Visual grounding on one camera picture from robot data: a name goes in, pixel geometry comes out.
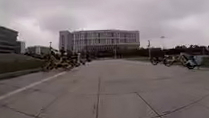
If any large pale multi-storey building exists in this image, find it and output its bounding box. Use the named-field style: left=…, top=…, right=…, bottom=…
left=57, top=27, right=141, bottom=60

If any row of parked bicycles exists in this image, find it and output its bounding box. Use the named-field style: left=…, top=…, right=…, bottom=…
left=41, top=48, right=93, bottom=72

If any short pole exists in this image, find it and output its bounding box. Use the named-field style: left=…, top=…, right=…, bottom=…
left=146, top=39, right=153, bottom=60

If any tall lamp pole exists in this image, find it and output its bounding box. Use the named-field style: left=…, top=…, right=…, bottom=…
left=159, top=35, right=168, bottom=51

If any low pale building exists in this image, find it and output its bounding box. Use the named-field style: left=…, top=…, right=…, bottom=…
left=25, top=44, right=60, bottom=60

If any group of parked bicycles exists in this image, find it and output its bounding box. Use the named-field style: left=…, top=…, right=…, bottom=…
left=149, top=50, right=209, bottom=73

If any row of dark trees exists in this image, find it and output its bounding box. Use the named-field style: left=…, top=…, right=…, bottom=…
left=88, top=42, right=209, bottom=62

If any dark grass bank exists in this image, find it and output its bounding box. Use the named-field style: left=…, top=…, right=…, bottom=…
left=0, top=51, right=47, bottom=82

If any dark building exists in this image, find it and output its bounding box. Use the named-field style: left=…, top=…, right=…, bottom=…
left=0, top=22, right=26, bottom=56

